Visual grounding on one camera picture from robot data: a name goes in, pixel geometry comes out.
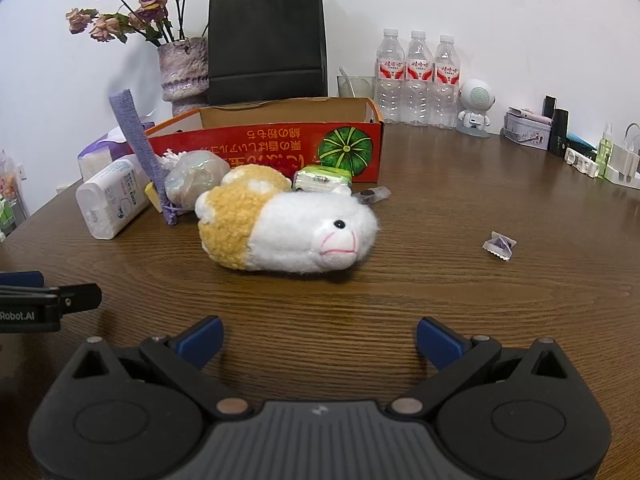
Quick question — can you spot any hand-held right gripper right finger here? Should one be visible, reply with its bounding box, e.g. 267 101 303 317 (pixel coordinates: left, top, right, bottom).
390 317 570 420

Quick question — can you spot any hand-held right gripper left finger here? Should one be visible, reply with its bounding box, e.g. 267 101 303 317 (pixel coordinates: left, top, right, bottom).
71 316 252 421

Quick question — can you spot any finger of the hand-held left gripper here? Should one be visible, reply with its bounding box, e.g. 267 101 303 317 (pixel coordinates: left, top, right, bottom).
0 283 103 311
0 271 45 288

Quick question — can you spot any white wet wipes pack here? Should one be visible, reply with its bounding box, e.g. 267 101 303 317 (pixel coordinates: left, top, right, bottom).
76 155 153 240

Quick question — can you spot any purple candy wrapper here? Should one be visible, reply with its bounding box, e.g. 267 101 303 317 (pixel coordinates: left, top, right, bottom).
482 231 517 262

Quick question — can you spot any white and yellow plush hamster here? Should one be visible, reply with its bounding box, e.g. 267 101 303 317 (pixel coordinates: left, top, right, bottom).
195 165 383 275

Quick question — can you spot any purple knitted strip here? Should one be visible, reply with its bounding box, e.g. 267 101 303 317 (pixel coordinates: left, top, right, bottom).
109 90 180 226

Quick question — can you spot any small clear foil wrapper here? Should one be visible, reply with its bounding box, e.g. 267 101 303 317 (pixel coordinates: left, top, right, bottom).
352 186 391 206

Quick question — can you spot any iridescent plastic bag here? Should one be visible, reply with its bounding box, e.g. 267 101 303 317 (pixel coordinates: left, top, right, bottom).
164 150 231 211

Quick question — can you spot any green tissue packet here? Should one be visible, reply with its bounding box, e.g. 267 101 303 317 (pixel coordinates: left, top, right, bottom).
292 164 353 196

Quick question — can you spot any red cardboard box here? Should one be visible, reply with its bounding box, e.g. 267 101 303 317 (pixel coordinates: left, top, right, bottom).
144 96 385 183

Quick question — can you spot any purple and white tissue pack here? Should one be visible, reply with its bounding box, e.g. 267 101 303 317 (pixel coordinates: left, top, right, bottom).
77 115 156 181

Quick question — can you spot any printed tin box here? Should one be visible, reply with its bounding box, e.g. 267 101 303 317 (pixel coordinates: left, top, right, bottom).
501 107 552 151

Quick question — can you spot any white plastic holder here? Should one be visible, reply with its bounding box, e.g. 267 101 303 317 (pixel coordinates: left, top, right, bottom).
565 146 601 178

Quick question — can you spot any tall black box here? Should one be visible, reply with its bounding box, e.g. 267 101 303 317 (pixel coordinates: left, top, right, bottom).
547 109 570 157

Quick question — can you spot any teal flat box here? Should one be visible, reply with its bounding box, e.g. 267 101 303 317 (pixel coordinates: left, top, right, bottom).
567 133 598 161

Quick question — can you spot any white robot figure speaker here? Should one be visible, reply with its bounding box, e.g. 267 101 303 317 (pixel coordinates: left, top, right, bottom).
456 78 496 137

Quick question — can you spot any purple ceramic vase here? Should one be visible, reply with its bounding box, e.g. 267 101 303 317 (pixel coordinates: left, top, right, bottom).
158 36 210 120

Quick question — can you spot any green spray bottle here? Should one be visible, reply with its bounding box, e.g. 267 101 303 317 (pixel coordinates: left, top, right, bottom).
595 122 614 177

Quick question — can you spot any white charger block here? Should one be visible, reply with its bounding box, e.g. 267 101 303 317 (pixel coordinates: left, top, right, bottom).
605 122 640 183

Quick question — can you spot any glass cup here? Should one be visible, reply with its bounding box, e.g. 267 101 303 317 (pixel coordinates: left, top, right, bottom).
336 76 376 98

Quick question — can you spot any black paper bag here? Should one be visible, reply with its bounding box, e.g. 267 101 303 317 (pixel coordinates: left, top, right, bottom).
206 0 329 107

